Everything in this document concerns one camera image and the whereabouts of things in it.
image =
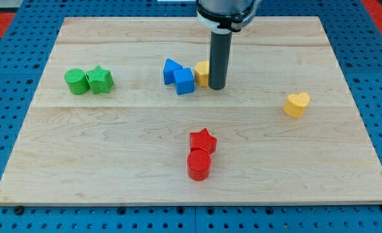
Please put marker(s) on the yellow hexagon block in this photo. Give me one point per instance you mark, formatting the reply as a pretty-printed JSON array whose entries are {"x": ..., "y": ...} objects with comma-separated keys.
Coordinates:
[{"x": 201, "y": 73}]

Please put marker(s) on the yellow heart block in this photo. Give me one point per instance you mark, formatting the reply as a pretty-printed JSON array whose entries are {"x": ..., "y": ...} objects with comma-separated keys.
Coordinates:
[{"x": 296, "y": 104}]

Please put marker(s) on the red star block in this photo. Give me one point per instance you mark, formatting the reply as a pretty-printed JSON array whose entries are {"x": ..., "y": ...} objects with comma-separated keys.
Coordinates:
[{"x": 203, "y": 140}]

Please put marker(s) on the blue cube block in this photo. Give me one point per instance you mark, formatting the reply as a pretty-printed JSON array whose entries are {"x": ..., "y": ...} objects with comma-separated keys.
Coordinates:
[{"x": 184, "y": 81}]

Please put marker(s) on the red cylinder block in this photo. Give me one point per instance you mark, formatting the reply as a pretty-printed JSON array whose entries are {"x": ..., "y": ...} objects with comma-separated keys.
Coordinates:
[{"x": 198, "y": 165}]

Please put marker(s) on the light wooden board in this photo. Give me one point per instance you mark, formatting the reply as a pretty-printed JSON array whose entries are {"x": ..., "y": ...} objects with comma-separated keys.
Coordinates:
[{"x": 129, "y": 147}]

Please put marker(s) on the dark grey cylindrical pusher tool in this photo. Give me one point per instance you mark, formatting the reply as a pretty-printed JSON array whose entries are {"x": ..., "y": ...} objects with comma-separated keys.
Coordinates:
[{"x": 219, "y": 60}]

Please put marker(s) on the green star block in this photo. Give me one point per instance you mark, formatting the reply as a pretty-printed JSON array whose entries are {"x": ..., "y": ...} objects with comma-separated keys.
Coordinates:
[{"x": 100, "y": 80}]

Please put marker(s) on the green cylinder block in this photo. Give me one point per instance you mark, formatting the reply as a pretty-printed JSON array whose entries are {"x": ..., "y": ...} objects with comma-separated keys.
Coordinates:
[{"x": 76, "y": 81}]

